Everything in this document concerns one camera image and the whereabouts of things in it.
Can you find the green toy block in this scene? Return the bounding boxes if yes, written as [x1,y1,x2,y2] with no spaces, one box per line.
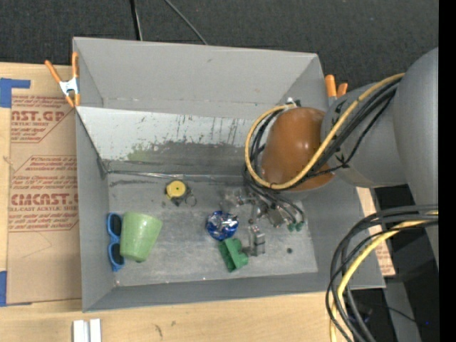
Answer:
[217,237,250,274]

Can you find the blue foil wrapper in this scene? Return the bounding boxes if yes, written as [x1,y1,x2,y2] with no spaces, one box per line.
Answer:
[204,209,240,242]

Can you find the clear glass thing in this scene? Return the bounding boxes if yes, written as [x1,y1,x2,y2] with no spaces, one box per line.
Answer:
[218,187,250,212]

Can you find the grey metal bin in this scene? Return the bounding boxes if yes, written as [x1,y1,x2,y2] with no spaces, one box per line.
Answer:
[72,36,388,314]

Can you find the yellow tape measure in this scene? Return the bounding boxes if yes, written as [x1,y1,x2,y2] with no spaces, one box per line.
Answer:
[164,179,198,208]

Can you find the green cup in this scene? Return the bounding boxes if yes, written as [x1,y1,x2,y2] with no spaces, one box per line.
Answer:
[119,211,164,264]

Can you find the blue sunglasses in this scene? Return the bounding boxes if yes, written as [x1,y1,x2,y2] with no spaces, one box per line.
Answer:
[106,212,126,273]

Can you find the brown cardboard board red print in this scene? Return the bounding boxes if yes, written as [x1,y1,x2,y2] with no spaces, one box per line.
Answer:
[0,61,397,308]

